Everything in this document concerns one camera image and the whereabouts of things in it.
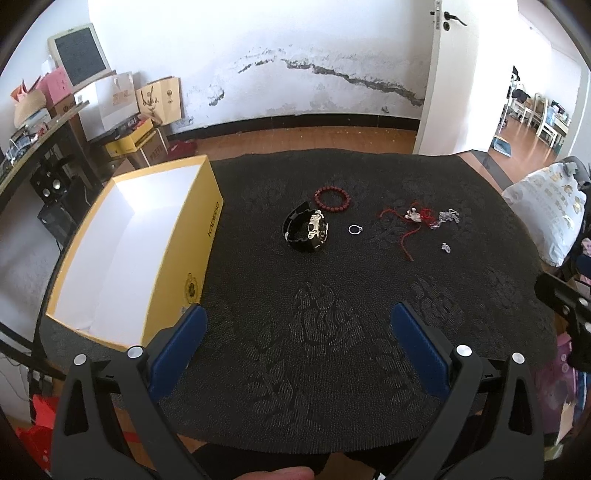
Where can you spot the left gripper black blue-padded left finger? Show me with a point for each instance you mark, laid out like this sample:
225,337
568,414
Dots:
109,424

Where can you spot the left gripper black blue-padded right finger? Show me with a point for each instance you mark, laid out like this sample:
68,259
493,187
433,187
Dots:
489,425

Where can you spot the black gold wrist watch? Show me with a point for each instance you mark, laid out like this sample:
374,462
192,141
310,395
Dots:
305,229

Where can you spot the red plastic bag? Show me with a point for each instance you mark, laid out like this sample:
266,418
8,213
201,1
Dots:
37,439

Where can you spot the white patterned pillow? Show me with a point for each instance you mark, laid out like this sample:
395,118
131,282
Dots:
551,203

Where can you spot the white chair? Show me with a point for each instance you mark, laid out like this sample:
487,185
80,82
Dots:
547,114

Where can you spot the yellow cardboard box white inside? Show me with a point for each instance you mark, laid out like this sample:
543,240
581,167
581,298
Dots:
139,258

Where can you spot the black patterned table cloth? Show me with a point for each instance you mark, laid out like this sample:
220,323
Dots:
299,355

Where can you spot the black speaker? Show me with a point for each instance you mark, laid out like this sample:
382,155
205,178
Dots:
50,180

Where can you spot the yellow flat box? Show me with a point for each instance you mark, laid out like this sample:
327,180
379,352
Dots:
129,141

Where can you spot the brown cardboard carton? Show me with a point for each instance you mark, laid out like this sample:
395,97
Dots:
152,150

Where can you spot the black side desk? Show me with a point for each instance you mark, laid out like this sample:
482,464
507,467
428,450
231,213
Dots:
60,129

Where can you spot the red bag on floor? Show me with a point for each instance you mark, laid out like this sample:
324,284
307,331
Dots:
181,149

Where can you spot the white paper shopping bag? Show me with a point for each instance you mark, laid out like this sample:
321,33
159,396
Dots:
109,102

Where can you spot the brown paper shopping bag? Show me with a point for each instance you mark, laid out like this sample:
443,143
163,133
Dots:
161,100

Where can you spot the pink box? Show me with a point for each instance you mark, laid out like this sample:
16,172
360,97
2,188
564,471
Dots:
55,86

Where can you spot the white framed monitor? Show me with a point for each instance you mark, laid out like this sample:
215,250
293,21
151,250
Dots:
79,53

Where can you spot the white door with handle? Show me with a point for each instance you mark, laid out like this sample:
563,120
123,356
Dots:
442,129

